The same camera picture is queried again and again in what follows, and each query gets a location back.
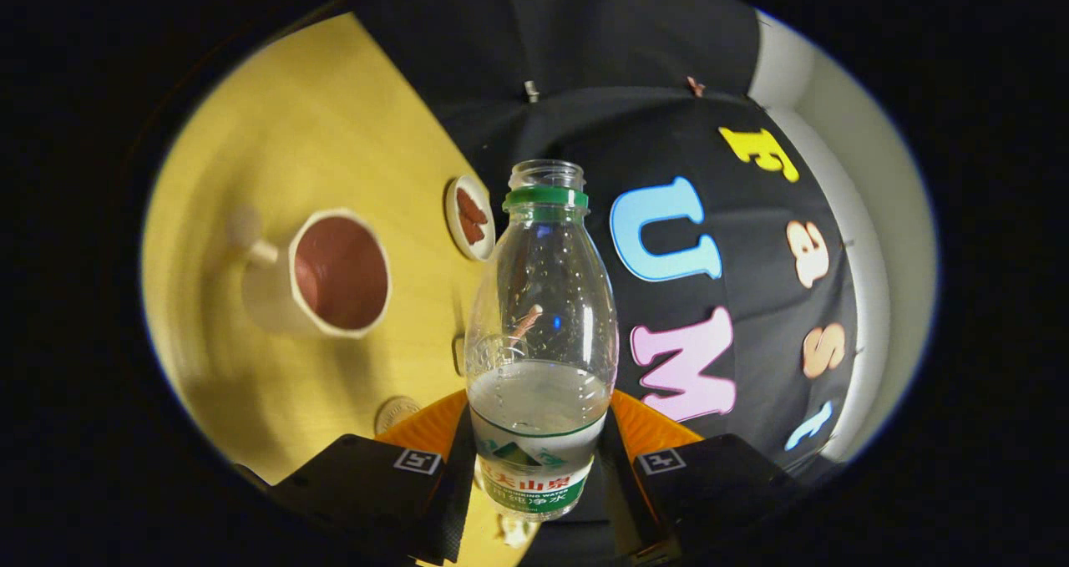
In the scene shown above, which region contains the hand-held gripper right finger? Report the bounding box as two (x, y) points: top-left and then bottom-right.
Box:
(595, 390), (804, 566)

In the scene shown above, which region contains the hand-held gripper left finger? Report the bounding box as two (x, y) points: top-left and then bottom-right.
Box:
(266, 390), (481, 566)

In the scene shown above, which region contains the round wooden coaster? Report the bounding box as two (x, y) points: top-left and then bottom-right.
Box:
(374, 395), (423, 436)

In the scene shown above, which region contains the clear plastic juice bottle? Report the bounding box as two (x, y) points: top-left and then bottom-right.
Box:
(464, 159), (621, 522)

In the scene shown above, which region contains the cream cup with wooden handle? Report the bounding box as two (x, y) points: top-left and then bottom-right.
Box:
(225, 206), (393, 339)

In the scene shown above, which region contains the small cream plate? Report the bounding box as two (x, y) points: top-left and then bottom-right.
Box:
(444, 175), (497, 262)

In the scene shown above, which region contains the wooden table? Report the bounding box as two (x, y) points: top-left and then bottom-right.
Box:
(140, 12), (544, 567)

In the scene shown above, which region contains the black backdrop cloth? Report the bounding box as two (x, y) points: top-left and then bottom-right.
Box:
(351, 0), (861, 567)

